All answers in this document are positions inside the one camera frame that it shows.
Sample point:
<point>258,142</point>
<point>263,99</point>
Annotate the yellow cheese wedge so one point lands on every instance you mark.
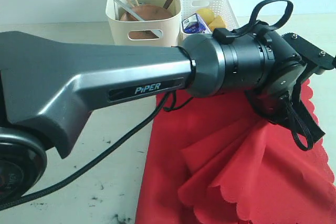
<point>218,22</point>

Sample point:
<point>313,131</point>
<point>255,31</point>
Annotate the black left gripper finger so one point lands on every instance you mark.
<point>308,121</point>

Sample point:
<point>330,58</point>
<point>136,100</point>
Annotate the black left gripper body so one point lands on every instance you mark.
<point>269,99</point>

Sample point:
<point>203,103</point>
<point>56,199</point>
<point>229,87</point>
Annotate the dark wooden spoon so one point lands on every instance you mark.
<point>167,4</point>

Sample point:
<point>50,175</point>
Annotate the brown wooden plate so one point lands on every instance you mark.
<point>148,13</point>

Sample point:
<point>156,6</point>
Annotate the white perforated plastic basket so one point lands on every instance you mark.
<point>219,7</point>

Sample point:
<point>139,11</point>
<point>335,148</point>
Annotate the yellow lemon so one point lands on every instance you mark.
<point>206,14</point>

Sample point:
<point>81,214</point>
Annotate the red tablecloth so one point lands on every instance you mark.
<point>216,161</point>

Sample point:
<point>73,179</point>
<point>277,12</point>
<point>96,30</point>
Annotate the blue milk carton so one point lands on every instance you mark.
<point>194,24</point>

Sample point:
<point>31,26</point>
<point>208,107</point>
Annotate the silver table knife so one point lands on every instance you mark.
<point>136,16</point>

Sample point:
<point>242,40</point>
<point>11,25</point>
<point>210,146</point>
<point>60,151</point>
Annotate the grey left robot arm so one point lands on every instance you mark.
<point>49,89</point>

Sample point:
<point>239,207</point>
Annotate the cream plastic bin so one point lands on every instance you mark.
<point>121,23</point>

